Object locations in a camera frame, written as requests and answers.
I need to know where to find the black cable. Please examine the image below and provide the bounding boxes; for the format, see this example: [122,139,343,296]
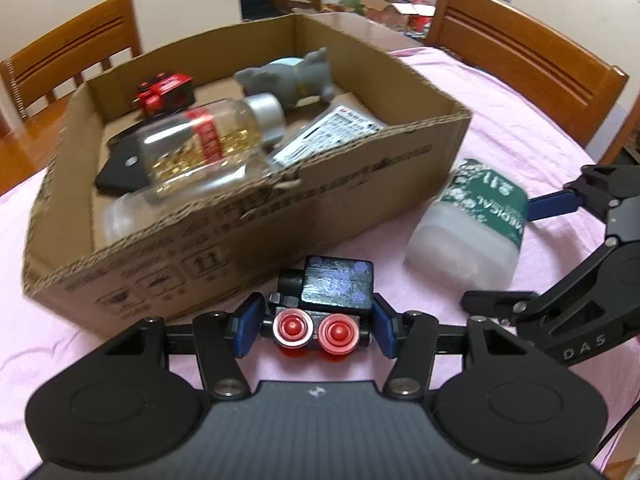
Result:
[595,400,632,472]

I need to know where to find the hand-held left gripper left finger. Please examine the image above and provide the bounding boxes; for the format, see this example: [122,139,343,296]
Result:
[100,292,266,401]

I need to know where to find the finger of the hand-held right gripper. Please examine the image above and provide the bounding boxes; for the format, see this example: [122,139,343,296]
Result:
[460,240,622,330]
[525,164,640,223]

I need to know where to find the red toy car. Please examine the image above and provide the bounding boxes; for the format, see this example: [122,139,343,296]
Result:
[132,72,196,116]

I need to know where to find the clear capsule bottle silver cap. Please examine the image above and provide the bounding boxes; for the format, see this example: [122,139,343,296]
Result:
[135,92,287,203]

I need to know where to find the pink cloth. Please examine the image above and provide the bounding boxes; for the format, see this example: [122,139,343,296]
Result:
[0,45,640,476]

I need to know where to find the cardboard box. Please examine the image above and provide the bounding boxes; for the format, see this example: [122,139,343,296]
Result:
[21,14,473,338]

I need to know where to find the black toy truck red wheels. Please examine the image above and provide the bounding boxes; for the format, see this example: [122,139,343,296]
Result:
[260,255,376,363]

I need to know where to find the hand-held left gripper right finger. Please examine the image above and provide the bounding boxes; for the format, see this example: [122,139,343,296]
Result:
[372,292,551,401]

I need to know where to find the grey soft toy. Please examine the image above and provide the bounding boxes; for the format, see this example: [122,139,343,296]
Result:
[234,47,337,108]

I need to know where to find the wooden chair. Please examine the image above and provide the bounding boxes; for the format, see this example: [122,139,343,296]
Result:
[422,0,630,153]
[0,0,146,136]

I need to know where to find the white barcode box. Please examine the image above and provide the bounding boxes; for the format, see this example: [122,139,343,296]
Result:
[267,105,388,171]

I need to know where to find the white wipes canister green label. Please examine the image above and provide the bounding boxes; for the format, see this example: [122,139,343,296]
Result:
[404,157,530,291]

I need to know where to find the open brown cardboard carton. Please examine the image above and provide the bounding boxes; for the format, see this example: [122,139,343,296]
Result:
[361,0,437,28]

